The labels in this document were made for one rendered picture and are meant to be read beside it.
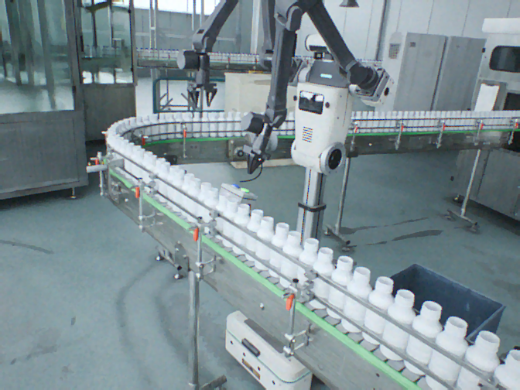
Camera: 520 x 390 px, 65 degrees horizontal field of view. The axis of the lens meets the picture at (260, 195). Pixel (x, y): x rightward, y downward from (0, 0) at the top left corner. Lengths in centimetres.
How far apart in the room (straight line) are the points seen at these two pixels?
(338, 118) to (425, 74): 574
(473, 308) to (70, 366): 195
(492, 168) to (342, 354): 405
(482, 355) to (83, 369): 200
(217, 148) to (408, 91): 488
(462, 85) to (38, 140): 660
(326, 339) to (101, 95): 568
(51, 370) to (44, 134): 240
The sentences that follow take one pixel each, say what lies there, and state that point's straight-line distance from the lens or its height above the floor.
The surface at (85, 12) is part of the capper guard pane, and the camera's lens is 635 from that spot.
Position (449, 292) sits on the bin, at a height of 90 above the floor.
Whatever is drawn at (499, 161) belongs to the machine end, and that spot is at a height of 63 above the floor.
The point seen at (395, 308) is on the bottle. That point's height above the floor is 113.
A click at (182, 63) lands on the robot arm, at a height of 156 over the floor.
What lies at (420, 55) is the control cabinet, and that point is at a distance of 735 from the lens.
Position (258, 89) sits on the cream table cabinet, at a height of 104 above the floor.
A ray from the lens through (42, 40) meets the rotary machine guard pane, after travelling 425.
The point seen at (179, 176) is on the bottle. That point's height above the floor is 115.
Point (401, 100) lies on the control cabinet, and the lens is 727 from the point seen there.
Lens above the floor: 168
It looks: 21 degrees down
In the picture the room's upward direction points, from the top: 4 degrees clockwise
